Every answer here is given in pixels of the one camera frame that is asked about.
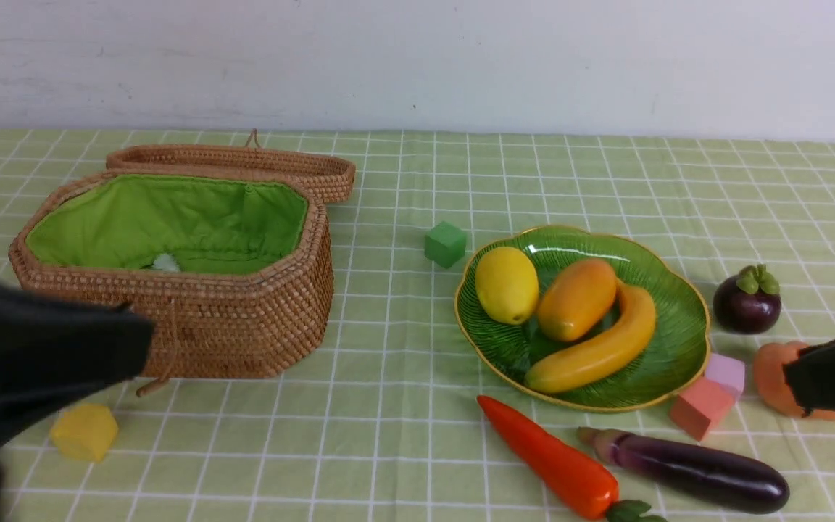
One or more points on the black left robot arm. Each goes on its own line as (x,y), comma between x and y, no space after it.
(54,353)

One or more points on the green foam cube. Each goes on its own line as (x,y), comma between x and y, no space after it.
(445,244)

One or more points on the green leaf-shaped glass plate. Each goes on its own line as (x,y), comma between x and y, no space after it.
(676,356)

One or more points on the purple toy eggplant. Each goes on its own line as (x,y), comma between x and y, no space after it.
(726,479)

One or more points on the orange toy carrot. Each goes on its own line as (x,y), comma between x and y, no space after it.
(577,480)

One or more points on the woven wicker basket green lining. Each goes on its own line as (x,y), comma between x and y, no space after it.
(256,284)

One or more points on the orange yellow toy mango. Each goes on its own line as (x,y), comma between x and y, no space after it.
(578,298)

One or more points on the dark purple toy mangosteen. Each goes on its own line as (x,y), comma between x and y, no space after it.
(748,302)

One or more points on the light purple foam cube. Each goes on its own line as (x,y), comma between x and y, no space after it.
(729,373)

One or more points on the woven wicker basket lid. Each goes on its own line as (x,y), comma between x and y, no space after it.
(327,178)

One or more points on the yellow toy lemon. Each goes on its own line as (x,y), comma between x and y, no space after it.
(507,286)

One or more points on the orange toy potato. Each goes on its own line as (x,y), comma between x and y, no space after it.
(768,374)

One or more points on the salmon pink foam cube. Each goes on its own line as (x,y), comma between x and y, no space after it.
(701,407)

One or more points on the yellow foam block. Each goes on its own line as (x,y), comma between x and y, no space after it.
(85,431)

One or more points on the white tag inside basket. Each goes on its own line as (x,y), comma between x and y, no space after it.
(165,262)

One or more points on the green checkered tablecloth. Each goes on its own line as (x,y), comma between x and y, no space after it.
(381,423)

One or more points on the yellow toy banana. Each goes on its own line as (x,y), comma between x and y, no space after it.
(602,355)

